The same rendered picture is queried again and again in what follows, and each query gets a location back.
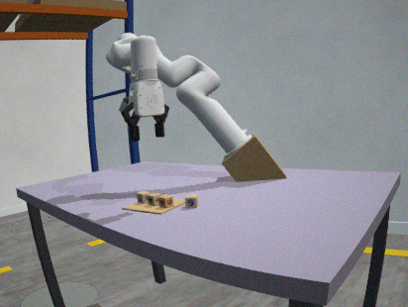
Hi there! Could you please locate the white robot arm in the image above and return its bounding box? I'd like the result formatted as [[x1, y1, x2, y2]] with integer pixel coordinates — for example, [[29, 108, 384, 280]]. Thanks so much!
[[106, 33, 252, 158]]

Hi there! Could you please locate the tan flat mat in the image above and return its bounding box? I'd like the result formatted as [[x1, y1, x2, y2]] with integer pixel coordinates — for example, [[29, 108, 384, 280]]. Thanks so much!
[[122, 199, 185, 215]]

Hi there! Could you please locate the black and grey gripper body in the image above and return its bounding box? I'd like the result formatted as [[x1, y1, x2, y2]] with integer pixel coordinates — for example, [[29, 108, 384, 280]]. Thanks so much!
[[129, 79, 164, 118]]

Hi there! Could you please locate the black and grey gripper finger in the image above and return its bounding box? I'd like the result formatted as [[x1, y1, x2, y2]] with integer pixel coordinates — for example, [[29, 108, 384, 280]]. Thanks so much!
[[121, 102, 141, 142], [153, 104, 169, 138]]

